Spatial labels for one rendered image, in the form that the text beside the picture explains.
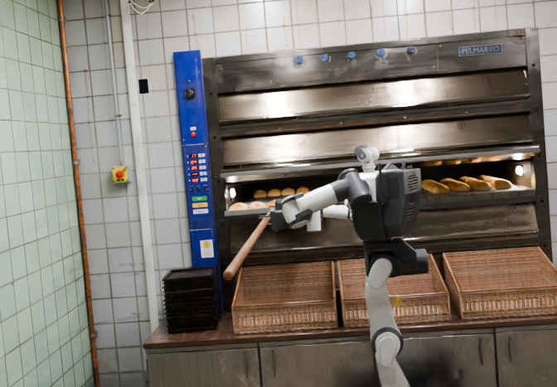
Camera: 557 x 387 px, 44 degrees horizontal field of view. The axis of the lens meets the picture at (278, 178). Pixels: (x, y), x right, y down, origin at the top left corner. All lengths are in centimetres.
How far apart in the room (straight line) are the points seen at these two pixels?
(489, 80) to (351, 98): 79
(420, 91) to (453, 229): 82
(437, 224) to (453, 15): 121
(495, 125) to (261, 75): 139
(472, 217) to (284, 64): 141
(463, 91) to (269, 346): 181
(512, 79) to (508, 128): 28
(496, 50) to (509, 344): 164
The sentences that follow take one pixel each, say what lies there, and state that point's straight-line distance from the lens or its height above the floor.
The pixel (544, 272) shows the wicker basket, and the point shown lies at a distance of 416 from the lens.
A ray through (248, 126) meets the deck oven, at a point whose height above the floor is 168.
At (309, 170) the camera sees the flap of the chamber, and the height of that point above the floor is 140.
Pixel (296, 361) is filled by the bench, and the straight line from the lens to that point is 367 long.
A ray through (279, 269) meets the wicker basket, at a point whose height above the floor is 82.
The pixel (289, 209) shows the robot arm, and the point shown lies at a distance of 294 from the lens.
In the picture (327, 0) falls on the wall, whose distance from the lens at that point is 410.
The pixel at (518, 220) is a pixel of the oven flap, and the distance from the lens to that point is 420.
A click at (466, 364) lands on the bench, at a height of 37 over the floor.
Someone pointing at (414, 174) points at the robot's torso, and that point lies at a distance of 312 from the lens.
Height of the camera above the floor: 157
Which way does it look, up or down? 3 degrees down
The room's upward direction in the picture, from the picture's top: 5 degrees counter-clockwise
